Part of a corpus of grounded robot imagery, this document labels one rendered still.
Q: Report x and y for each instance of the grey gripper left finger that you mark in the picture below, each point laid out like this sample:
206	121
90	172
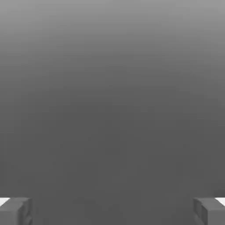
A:
14	212

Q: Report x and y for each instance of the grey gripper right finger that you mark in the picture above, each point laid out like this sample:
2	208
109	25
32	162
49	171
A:
211	212

